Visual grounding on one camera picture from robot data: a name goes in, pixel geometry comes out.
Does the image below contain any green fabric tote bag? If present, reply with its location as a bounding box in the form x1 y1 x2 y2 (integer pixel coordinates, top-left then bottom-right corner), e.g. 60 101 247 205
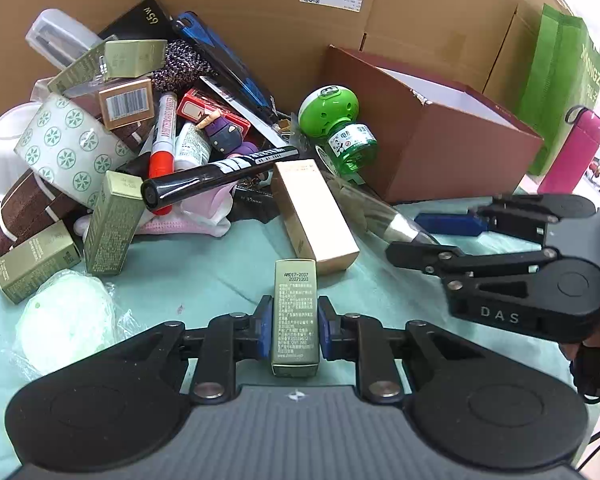
515 4 600 176

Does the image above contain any olive box lying left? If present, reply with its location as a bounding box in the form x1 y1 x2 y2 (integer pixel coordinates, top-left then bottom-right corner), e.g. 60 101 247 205
0 220 81 304

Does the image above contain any white plastic bag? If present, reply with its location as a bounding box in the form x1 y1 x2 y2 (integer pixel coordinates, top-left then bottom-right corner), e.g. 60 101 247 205
0 78 50 200

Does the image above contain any gold tall box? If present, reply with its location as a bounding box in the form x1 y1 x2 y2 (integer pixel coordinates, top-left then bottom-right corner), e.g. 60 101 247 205
271 159 360 275

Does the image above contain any teal table cloth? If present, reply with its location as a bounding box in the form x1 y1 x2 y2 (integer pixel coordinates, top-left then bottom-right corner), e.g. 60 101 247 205
0 219 571 479

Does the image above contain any red small card box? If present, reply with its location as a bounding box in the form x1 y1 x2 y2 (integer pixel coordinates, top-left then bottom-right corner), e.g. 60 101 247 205
176 88 251 136

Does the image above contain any right human hand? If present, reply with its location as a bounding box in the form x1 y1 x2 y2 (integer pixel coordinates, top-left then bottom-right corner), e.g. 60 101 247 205
559 326 600 404

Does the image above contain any dark red open box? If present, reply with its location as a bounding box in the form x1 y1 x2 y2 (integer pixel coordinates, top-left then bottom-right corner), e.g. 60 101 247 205
320 46 542 204

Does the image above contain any black marker pen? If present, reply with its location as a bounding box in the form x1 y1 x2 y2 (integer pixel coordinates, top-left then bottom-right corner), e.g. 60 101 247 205
140 145 300 211

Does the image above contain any pink water bottle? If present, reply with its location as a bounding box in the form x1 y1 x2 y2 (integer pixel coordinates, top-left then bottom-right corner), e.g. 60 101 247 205
538 105 600 194

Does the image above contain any white round mask pack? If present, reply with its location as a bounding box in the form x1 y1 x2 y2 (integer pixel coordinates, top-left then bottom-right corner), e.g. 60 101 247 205
9 270 140 380

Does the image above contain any black 65W charger box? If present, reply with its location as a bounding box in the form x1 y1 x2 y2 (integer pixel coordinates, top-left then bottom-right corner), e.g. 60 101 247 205
98 0 178 41

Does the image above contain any clear plastic case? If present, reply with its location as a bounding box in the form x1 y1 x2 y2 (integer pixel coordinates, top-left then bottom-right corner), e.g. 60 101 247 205
26 9 102 70

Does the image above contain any olive gold cosmetic box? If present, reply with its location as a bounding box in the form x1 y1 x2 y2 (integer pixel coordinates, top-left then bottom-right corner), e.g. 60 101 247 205
271 259 320 378

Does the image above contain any olive box top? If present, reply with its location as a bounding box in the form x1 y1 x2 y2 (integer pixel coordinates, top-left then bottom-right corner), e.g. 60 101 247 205
47 39 168 94

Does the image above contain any red white marker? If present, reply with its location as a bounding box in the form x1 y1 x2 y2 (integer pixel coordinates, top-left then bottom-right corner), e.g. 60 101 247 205
148 91 179 216

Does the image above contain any blue black utility knife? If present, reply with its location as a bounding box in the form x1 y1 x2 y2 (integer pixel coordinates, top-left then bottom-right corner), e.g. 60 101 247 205
172 11 277 124

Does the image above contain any silver foil pointed packet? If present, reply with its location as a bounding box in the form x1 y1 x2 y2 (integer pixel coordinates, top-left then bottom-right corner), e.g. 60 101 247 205
322 171 438 245

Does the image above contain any brown barcode box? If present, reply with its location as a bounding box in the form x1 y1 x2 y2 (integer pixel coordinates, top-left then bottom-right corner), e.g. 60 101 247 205
98 77 155 130

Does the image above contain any white small tube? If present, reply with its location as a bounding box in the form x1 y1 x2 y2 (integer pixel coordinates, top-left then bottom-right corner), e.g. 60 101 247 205
174 122 211 171

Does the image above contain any purple figurine toy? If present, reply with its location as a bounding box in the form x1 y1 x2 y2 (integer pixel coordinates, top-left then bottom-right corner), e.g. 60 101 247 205
196 110 258 156

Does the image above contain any large brown cardboard box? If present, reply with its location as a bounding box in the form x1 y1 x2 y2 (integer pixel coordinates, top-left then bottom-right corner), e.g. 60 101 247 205
0 0 562 115

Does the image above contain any green mosquito repellent device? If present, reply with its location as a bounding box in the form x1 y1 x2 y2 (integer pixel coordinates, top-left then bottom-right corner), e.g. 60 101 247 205
298 84 378 177

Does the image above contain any purple white knitted item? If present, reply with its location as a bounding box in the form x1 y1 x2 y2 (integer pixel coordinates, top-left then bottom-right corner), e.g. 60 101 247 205
149 39 215 93

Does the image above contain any olive box standing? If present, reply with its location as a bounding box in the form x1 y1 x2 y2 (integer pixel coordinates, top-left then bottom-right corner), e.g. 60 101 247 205
84 170 145 275

